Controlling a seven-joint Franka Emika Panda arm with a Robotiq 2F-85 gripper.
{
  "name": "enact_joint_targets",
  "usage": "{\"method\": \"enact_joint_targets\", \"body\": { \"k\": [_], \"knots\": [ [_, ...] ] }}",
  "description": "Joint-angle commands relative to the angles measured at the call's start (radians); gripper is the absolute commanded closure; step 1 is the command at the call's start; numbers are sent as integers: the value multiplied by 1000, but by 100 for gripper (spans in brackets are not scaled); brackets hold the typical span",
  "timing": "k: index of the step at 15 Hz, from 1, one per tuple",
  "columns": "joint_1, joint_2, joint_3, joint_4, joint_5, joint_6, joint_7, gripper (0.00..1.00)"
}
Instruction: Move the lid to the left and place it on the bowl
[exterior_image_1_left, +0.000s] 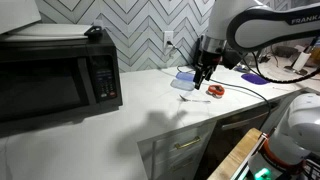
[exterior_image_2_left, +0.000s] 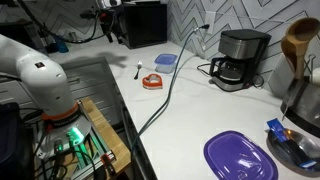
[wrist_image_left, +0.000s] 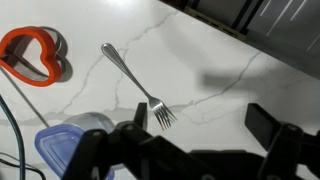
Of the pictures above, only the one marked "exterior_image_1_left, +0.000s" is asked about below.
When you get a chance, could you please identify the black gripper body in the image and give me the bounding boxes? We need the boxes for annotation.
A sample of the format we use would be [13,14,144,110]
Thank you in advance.
[195,49,223,70]

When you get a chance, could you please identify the clear plastic container bowl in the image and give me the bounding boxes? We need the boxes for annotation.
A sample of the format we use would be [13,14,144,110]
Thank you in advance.
[170,78,196,92]

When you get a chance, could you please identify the purple flat lid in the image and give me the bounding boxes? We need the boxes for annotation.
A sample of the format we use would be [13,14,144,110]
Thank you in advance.
[240,72,271,86]

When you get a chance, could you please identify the small blue flat object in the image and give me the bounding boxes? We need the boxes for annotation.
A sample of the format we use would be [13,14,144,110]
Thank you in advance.
[233,64,251,74]

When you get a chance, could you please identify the black dishwasher front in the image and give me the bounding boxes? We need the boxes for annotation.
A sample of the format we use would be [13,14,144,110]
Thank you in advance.
[194,99,282,180]

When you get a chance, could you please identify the white cabinet drawers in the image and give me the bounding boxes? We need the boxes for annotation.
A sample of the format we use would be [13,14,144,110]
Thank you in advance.
[137,121,218,180]

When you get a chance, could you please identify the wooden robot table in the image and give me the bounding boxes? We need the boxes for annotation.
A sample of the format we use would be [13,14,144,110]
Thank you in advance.
[206,127,265,180]

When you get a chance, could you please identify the white paper towel holder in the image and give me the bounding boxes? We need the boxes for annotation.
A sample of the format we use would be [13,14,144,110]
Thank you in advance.
[284,36,319,77]

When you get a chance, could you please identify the small black clip object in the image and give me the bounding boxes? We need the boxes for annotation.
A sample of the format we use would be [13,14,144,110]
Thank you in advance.
[83,25,104,38]

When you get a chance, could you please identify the black microwave oven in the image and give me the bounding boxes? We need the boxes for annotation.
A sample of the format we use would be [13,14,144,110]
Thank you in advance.
[0,29,124,123]

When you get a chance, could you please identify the white flat tray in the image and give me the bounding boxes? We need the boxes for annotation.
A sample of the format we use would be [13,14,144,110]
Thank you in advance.
[6,22,93,42]

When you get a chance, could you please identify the white box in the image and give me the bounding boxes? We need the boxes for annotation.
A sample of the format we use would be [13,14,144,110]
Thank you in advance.
[0,0,42,35]

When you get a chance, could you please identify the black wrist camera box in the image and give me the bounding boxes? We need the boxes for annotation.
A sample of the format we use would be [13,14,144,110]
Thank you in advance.
[221,46,248,71]

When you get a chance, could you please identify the white wall outlet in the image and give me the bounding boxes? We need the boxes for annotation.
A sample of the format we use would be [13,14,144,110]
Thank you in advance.
[162,30,175,51]

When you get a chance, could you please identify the silver dishwasher handle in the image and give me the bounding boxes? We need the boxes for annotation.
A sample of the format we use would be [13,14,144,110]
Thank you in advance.
[221,111,270,131]

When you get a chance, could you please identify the gold drawer handle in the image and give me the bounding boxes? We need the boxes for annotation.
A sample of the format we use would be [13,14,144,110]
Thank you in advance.
[174,135,202,150]
[169,157,195,173]

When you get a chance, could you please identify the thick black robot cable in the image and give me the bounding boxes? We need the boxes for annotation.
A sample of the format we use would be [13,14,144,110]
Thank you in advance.
[242,49,320,85]

